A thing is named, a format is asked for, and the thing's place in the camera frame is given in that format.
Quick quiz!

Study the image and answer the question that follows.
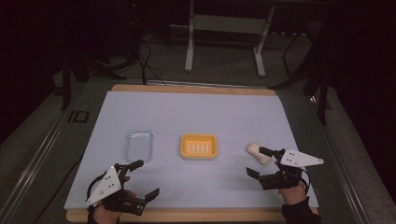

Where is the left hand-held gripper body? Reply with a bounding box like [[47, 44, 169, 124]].
[[85, 161, 148, 217]]

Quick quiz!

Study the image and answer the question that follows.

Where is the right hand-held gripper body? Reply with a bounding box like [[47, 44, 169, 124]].
[[259, 147, 325, 191]]

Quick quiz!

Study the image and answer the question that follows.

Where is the person's left hand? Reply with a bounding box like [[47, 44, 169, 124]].
[[92, 175, 138, 224]]

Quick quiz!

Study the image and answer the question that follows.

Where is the person's right hand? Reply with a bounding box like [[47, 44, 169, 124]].
[[274, 160, 310, 206]]

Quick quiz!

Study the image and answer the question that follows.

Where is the clear plastic soap dish lid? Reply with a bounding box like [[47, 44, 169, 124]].
[[123, 129, 155, 163]]

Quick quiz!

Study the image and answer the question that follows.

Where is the yellow soap dish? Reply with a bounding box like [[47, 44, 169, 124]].
[[179, 133, 219, 161]]

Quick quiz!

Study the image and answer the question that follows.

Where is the pale blue table sheet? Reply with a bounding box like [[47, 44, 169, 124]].
[[64, 90, 319, 211]]

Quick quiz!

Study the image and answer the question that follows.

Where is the black metal stand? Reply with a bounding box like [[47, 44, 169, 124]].
[[57, 54, 127, 112], [269, 18, 333, 126]]

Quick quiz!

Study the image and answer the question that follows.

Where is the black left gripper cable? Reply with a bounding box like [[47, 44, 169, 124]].
[[86, 172, 108, 203]]

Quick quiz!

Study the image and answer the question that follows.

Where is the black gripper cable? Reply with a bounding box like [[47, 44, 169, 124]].
[[300, 167, 312, 195], [86, 172, 108, 203]]

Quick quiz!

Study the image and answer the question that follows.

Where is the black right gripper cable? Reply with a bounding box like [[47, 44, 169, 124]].
[[300, 167, 312, 195]]

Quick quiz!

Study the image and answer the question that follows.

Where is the black rectangular bracket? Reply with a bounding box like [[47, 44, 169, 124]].
[[67, 109, 91, 123]]

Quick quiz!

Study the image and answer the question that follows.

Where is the black floor cable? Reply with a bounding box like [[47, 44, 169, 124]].
[[136, 40, 167, 87]]

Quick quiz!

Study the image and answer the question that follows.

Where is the white metal desk frame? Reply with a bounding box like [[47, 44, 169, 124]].
[[184, 0, 277, 78]]

